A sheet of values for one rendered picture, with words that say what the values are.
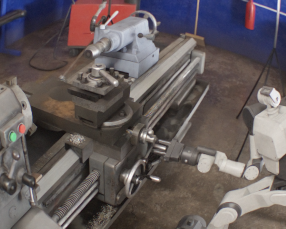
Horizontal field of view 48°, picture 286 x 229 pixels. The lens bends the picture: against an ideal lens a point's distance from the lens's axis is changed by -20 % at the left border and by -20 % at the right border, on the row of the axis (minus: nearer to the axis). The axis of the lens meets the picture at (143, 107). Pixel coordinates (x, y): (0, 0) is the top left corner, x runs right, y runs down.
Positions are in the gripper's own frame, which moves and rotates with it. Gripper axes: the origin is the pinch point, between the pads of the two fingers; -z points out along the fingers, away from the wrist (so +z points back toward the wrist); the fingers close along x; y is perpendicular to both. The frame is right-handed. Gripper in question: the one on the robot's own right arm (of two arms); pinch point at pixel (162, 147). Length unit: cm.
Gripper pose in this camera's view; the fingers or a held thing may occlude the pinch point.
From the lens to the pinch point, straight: 181.2
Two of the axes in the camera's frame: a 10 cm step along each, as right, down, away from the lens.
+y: -1.4, -5.2, -8.4
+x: 3.8, -8.1, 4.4
